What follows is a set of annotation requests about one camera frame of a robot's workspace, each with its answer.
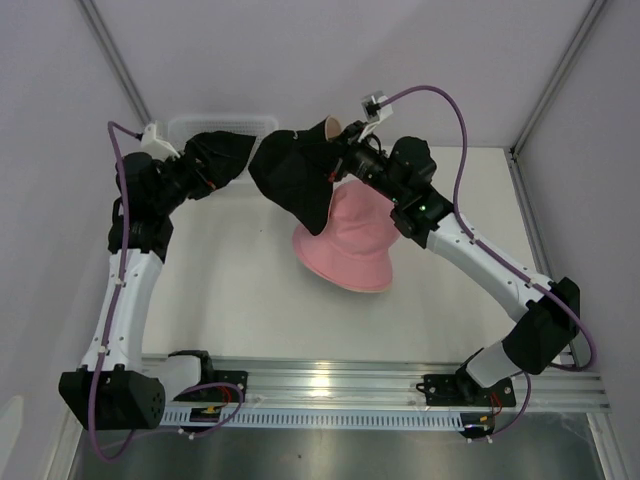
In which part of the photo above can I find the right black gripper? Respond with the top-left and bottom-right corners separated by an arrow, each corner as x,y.
301,121 -> 406,205

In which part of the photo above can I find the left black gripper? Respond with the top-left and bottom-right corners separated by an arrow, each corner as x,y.
153,138 -> 241,214

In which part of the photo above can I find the black smiley bucket hat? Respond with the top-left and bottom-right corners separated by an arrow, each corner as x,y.
184,131 -> 257,191

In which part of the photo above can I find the beige bucket hat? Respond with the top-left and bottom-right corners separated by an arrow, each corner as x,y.
349,286 -> 391,294

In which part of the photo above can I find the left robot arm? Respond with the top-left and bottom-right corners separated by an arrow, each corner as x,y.
58,152 -> 216,431

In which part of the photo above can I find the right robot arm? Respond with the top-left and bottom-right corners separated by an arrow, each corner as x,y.
331,137 -> 580,404

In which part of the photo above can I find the white plastic basket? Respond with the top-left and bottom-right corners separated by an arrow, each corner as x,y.
166,113 -> 279,184

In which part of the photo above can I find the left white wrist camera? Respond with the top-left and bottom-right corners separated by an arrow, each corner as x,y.
140,121 -> 179,161

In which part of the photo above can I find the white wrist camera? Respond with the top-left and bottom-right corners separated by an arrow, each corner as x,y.
140,121 -> 179,161
358,91 -> 393,142

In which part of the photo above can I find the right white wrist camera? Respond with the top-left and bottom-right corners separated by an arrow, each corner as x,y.
358,91 -> 393,142

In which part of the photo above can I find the right aluminium corner post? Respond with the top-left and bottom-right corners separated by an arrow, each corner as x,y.
508,0 -> 616,161

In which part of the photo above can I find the aluminium corner post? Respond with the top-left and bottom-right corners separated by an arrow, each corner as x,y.
508,0 -> 616,161
74,0 -> 153,126

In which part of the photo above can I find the left aluminium corner post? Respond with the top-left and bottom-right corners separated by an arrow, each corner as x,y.
74,0 -> 153,126

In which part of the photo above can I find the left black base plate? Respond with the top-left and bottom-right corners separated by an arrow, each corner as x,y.
174,370 -> 249,404

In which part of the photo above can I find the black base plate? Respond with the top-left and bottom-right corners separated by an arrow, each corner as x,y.
415,374 -> 516,407
174,370 -> 249,404

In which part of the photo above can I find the aluminium mounting rail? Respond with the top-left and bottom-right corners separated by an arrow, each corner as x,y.
139,355 -> 611,414

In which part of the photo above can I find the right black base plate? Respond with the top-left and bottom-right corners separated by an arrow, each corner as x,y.
415,374 -> 516,407

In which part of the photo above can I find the white slotted cable duct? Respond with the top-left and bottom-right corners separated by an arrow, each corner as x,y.
160,406 -> 464,432

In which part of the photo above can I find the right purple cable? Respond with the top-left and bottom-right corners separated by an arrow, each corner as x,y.
379,85 -> 599,443

